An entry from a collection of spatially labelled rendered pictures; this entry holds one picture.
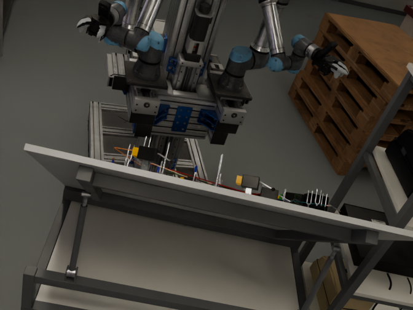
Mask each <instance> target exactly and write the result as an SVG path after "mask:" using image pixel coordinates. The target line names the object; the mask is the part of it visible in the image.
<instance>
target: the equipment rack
mask: <svg viewBox="0 0 413 310"><path fill-rule="evenodd" d="M407 68H408V70H409V71H408V72H407V74H406V75H405V77H404V79H403V80H402V82H401V84H400V85H399V87H398V89H397V90H396V92H395V94H394V96H393V97H392V99H391V100H390V102H389V104H388V105H387V107H386V108H385V111H384V112H383V114H382V115H381V117H380V119H379V120H378V122H377V124H376V126H375V127H374V129H373V130H372V132H371V134H370V136H369V137H368V139H367V140H366V142H365V144H364V145H363V147H362V149H361V151H360V152H359V154H358V155H357V157H356V159H355V160H354V162H353V164H352V166H351V167H350V169H349V170H348V172H347V174H346V176H345V177H344V179H343V180H342V182H341V184H340V185H339V187H338V189H337V191H336V192H335V194H334V195H333V197H332V199H331V200H330V202H329V204H331V205H332V206H333V207H335V208H336V209H337V208H338V206H339V205H340V203H341V202H342V200H343V198H344V197H345V195H346V194H347V192H348V191H349V189H350V187H351V186H352V184H353V182H354V181H355V179H356V178H357V176H358V174H359V173H360V171H361V169H362V168H363V166H364V165H365V163H366V165H367V167H368V170H369V173H370V175H371V178H372V181H373V184H374V186H375V188H376V191H377V194H378V197H379V199H380V202H381V204H382V207H383V210H384V212H385V215H386V217H387V220H388V223H389V226H393V227H396V228H401V229H406V230H410V231H413V193H412V194H411V195H410V197H409V198H407V196H406V194H405V192H404V190H403V187H402V186H401V183H400V182H399V180H398V177H397V176H396V173H395V171H394V169H393V167H392V165H391V163H390V161H389V159H388V157H387V155H386V153H385V150H386V148H383V147H379V146H377V144H378V142H379V140H380V139H381V138H382V135H383V134H384V133H385V131H386V129H387V128H388V126H389V125H390V123H391V121H392V120H393V118H394V116H395V115H396V113H397V112H398V110H399V108H400V107H401V105H402V104H403V102H404V100H405V99H406V97H407V95H408V94H409V92H410V91H411V89H412V87H413V63H408V64H407ZM373 157H374V158H375V160H376V162H377V165H378V168H379V170H380V172H381V175H382V178H383V180H384V182H385V185H386V187H387V189H388V192H389V195H390V197H391V199H392V202H393V205H394V206H395V209H396V212H397V214H396V213H395V210H394V208H393V206H392V203H391V200H390V198H389V196H388V193H387V190H386V188H385V185H384V183H383V181H382V178H381V176H380V173H379V171H378V168H377V166H376V163H375V161H374V158H373ZM393 242H394V240H378V243H377V245H374V246H373V247H372V249H371V250H370V251H369V253H368V254H367V255H366V257H365V258H364V260H363V261H362V262H361V264H360V265H359V266H354V265H353V261H352V256H351V254H350V249H349V247H348V244H343V243H340V246H341V249H342V253H343V256H344V261H345V265H346V268H347V272H348V277H349V280H348V278H347V273H346V270H345V266H344V261H343V258H342V254H341V251H337V252H336V254H335V256H334V261H335V264H336V268H337V273H338V276H339V282H340V286H341V291H340V292H339V294H338V295H337V296H336V297H335V299H334V300H333V302H332V303H331V304H330V306H329V307H328V309H327V310H342V308H343V307H344V306H345V305H346V303H347V302H348V301H349V299H351V298H353V299H357V300H363V301H368V302H372V303H374V304H373V306H374V305H375V304H376V303H378V305H377V306H376V307H375V308H374V310H400V309H401V308H403V309H408V310H413V278H412V277H408V278H409V280H410V282H411V285H412V293H411V294H410V290H411V288H410V285H409V281H408V279H407V277H406V276H401V275H397V274H392V273H389V272H383V271H378V270H374V269H373V268H374V266H375V265H376V264H377V263H378V262H379V260H380V259H381V258H382V257H383V255H384V254H385V252H386V251H387V250H388V249H389V247H390V246H391V244H392V243H393ZM315 244H316V242H310V241H306V242H305V244H304V246H303V247H302V249H301V251H300V252H299V258H300V262H301V269H302V277H303V281H304V288H305V295H306V299H307V297H308V295H309V293H310V291H311V289H312V287H313V285H314V284H313V279H312V275H311V272H310V267H311V265H312V263H310V262H306V261H305V260H306V258H307V257H308V255H309V253H310V252H311V250H312V249H313V247H314V245H315ZM387 273H388V274H389V276H390V278H391V281H392V286H391V290H389V287H390V281H389V278H388V276H387ZM373 306H372V307H371V308H370V310H372V308H373ZM308 310H320V307H319V304H318V299H317V294H316V295H315V297H314V299H313V301H312V303H311V305H310V307H309V309H308Z"/></svg>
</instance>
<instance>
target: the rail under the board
mask: <svg viewBox="0 0 413 310"><path fill-rule="evenodd" d="M83 191H85V190H84V189H79V188H73V187H70V186H65V187H64V190H63V199H66V200H69V201H74V202H80V203H82V202H83V198H84V197H83V196H81V195H82V192H83ZM85 192H86V191H85ZM87 204H89V205H94V206H98V207H103V208H107V209H112V210H118V211H121V212H127V213H132V214H135V215H141V216H144V217H149V218H155V219H158V220H164V221H169V222H173V223H178V224H182V225H187V226H193V227H196V228H202V229H207V230H210V231H216V232H219V233H224V234H230V235H234V236H239V237H244V238H248V239H253V240H259V241H263V242H268V243H271V244H277V245H282V246H285V247H291V248H296V249H299V247H300V245H301V243H302V242H303V241H298V240H277V239H271V238H269V237H266V236H260V235H257V234H251V233H248V232H242V231H237V230H233V229H228V228H223V227H219V226H214V225H208V224H205V223H199V222H196V221H191V220H185V219H182V218H176V217H171V216H168V215H162V214H159V213H154V212H148V211H145V210H140V209H134V208H131V207H125V206H122V205H116V204H111V203H107V202H102V201H101V202H100V201H94V200H92V198H91V197H88V198H87Z"/></svg>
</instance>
